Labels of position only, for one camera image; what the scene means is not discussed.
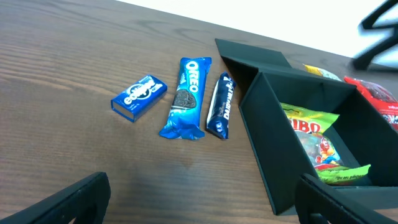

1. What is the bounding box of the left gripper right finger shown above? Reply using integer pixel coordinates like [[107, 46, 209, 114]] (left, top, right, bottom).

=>
[[295, 174, 397, 224]]

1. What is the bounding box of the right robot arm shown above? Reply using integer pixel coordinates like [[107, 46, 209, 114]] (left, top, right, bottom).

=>
[[351, 0, 397, 73]]

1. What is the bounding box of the yellow Hacks candy bag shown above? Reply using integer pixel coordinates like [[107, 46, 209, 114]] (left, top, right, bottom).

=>
[[303, 64, 341, 81]]

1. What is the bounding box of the blue Oreo cookie pack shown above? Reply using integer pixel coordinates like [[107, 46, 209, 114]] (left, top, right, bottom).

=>
[[159, 57, 212, 140]]

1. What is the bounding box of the red Hacks candy bag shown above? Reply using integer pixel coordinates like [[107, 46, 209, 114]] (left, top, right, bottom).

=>
[[344, 77, 397, 130]]

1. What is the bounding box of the green Haribo gummy bag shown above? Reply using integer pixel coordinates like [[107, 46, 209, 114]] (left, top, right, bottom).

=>
[[280, 103, 371, 185]]

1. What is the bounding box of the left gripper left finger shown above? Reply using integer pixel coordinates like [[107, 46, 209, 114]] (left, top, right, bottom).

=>
[[1, 172, 111, 224]]

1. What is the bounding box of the purple Dairy Milk bar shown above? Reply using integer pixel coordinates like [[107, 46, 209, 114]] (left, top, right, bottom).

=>
[[206, 72, 236, 139]]

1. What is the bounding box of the blue Eclipse mints box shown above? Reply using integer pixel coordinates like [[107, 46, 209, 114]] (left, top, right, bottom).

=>
[[111, 75, 167, 122]]

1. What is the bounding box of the dark green open box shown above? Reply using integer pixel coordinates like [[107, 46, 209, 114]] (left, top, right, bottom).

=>
[[216, 39, 397, 215]]

